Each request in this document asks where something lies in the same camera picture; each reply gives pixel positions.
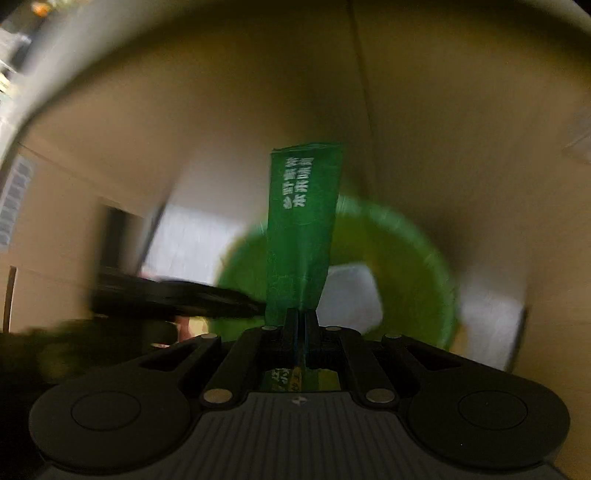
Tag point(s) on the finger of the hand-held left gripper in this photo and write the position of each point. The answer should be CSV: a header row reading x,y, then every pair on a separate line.
x,y
184,295

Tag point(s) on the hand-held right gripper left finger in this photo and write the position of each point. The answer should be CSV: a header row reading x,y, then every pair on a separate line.
x,y
291,337

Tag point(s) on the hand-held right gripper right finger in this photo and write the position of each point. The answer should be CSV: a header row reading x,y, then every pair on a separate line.
x,y
310,337

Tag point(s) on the green printed packet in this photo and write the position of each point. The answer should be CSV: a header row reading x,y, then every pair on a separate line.
x,y
302,207

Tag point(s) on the brown cardboard box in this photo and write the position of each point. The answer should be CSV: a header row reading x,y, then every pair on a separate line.
x,y
231,92

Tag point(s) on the white paper piece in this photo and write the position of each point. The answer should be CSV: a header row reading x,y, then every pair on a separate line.
x,y
491,323
351,295

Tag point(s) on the green plastic bowl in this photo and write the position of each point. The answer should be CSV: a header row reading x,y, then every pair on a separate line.
x,y
406,277

